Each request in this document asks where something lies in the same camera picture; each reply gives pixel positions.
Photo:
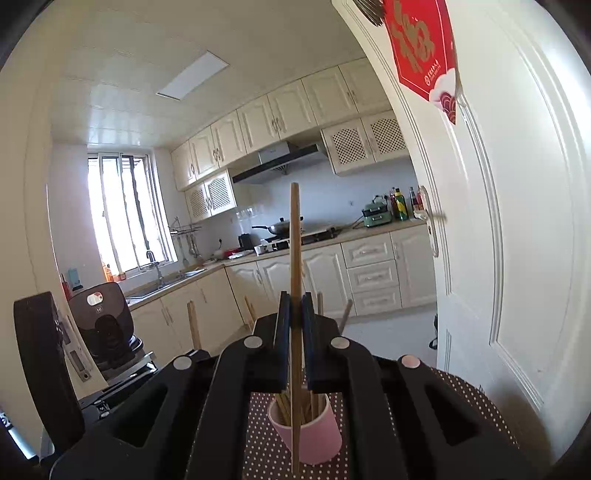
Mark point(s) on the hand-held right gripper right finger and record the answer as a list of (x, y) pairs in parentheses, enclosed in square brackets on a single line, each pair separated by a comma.
[(308, 323)]

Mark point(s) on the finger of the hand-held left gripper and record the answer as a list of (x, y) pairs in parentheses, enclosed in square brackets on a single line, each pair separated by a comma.
[(41, 369)]

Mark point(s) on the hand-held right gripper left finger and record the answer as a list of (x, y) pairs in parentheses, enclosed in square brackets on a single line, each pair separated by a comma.
[(284, 323)]

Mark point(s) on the pink cup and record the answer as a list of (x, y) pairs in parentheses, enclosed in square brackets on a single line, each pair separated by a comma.
[(318, 438)]

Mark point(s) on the metal door strike plate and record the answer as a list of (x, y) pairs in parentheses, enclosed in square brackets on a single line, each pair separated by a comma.
[(76, 362)]

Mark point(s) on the cream base cabinets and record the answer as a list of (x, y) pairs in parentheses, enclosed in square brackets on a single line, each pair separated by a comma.
[(272, 277)]

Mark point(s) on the cream drawer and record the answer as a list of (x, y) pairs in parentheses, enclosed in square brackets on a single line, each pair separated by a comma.
[(373, 277), (376, 301), (369, 251)]

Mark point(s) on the white mug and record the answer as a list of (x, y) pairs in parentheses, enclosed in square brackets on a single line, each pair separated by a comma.
[(259, 249)]

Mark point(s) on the black air fryer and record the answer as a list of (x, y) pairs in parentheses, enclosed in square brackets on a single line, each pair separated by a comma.
[(104, 323)]

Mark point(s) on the white plate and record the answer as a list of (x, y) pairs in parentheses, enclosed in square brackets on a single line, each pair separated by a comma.
[(238, 254)]

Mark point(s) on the gas stove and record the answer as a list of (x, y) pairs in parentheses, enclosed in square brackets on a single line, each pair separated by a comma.
[(318, 235)]

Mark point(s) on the black kettle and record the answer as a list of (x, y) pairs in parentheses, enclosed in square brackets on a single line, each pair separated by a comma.
[(244, 242)]

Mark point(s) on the black wok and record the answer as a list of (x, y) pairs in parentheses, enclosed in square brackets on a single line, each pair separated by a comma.
[(279, 227)]

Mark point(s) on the blue container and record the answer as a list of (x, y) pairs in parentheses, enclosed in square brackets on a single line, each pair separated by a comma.
[(74, 278)]

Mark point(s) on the kitchen countertop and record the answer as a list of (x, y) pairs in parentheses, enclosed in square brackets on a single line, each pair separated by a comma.
[(351, 234)]

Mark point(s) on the orange bottle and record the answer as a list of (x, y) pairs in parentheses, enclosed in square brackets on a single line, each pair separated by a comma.
[(109, 273)]

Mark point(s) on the green countertop appliance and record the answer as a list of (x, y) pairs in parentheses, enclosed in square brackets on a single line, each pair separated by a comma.
[(376, 216)]

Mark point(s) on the steel sink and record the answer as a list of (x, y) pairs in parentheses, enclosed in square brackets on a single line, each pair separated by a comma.
[(157, 290)]

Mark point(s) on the metal faucet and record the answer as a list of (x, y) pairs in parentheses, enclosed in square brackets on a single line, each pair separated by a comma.
[(159, 272)]

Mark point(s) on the dark red drink bottle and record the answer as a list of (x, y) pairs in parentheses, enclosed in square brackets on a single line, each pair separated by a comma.
[(393, 203)]

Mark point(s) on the cream lattice door cabinet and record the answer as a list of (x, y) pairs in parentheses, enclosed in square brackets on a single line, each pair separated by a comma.
[(212, 194), (364, 141)]

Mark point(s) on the dark sauce bottle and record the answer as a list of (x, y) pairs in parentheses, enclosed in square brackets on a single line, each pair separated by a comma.
[(412, 201)]

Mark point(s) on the range hood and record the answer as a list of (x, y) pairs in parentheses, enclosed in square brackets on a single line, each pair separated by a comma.
[(277, 161)]

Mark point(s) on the barred window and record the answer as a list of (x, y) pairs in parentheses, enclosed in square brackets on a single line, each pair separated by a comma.
[(120, 217)]

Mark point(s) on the white door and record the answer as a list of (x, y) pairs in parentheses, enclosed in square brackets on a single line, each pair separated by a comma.
[(508, 207)]

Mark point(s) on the ceiling light panel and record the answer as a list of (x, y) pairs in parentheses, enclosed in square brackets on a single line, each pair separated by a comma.
[(191, 76)]

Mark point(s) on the red door poster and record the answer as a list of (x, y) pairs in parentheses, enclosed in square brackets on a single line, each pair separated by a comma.
[(415, 46)]

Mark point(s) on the dark hanging brush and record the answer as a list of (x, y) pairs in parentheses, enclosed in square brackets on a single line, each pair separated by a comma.
[(369, 9)]

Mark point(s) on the wall utensil rack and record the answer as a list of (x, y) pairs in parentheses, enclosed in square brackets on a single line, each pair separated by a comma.
[(184, 229)]

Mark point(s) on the cream upper wall cabinets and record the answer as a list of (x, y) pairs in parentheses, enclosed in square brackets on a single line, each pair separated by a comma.
[(286, 108)]

